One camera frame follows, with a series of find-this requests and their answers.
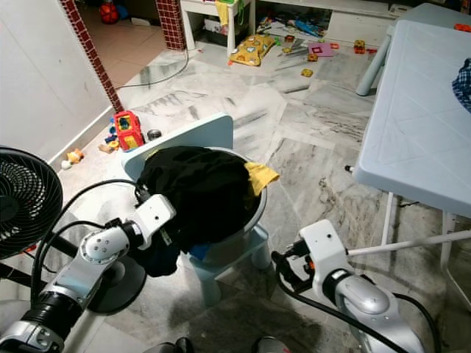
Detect blue plaid cloth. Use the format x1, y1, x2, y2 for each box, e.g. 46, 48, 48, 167
452, 57, 471, 115

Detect red yellow toy truck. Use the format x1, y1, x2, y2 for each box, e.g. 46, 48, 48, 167
114, 110, 146, 153

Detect light blue plastic child chair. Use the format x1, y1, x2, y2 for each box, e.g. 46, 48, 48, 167
121, 114, 273, 306

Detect black shirt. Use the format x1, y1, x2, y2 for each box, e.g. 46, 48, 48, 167
136, 146, 255, 279

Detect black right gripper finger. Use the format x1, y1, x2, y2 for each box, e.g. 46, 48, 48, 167
272, 250, 311, 295

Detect yellow cloth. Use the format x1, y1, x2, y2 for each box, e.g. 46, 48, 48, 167
216, 0, 230, 29

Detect pink toy board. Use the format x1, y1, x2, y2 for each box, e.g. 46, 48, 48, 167
309, 42, 338, 58

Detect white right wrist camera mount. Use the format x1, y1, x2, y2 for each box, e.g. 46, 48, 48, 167
298, 219, 349, 295

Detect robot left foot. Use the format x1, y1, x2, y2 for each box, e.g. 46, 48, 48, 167
144, 338, 196, 353

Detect light blue child table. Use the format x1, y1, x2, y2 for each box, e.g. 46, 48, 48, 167
357, 2, 471, 96

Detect aluminium basin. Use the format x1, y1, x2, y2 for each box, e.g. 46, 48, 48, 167
140, 147, 268, 265

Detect black standing fan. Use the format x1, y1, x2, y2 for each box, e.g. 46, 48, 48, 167
0, 147, 148, 313

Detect white toy shelf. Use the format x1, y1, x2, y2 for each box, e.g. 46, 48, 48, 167
180, 0, 255, 58

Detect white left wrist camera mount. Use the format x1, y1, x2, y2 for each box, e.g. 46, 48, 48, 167
132, 194, 177, 247

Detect white plastic folding table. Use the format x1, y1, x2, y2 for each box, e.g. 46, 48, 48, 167
346, 20, 471, 269

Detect yellow toy board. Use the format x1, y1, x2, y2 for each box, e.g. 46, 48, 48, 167
228, 33, 277, 67

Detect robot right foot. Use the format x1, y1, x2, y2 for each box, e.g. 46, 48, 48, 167
254, 337, 295, 353

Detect red orange ball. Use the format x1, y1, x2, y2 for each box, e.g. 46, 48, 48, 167
105, 2, 126, 25

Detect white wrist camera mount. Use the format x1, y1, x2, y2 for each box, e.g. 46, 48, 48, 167
132, 194, 177, 247
298, 219, 349, 295

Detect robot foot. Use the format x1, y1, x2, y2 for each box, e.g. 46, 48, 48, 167
254, 337, 295, 353
144, 338, 196, 353

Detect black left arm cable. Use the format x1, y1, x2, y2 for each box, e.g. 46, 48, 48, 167
42, 179, 149, 295
48, 218, 127, 291

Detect yellow shirt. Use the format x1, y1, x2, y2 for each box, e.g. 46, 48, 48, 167
244, 162, 280, 196

